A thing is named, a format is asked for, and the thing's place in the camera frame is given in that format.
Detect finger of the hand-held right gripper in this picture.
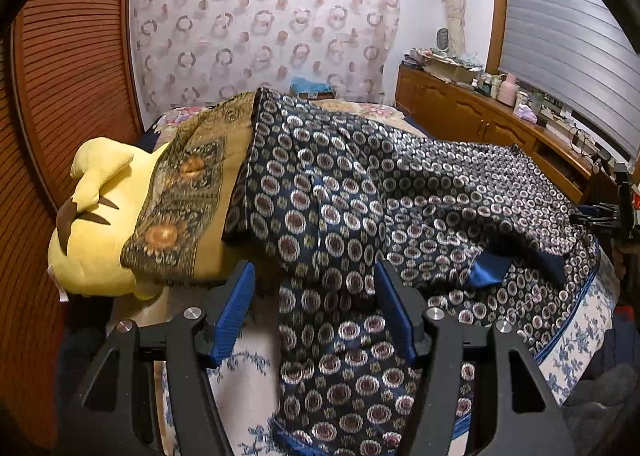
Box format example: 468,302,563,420
570,203,623,237

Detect sheer circle-patterned curtain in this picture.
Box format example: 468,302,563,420
131,0,402,113

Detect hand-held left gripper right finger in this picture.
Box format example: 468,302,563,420
375,261,566,456

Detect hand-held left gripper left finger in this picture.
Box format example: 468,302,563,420
67,260,257,456

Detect navy circle-patterned satin garment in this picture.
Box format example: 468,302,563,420
222,88,601,456

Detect yellow plush toy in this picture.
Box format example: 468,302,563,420
48,136,173,299

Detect red floral blanket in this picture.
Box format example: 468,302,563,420
147,99,436,142

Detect gold paisley folded cloth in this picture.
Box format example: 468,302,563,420
120,90,261,284

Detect crumpled blue cloth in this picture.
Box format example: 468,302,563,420
291,76,333,94

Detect wooden sideboard cabinet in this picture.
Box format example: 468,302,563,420
396,64,621,204

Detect grey window blind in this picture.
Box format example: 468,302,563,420
500,0,640,162

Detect blue floral bed sheet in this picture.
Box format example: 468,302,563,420
155,261,623,456

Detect cardboard box with clutter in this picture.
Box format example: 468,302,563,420
425,59,476,82

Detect person's dark clothing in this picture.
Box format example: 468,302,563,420
565,306,640,456

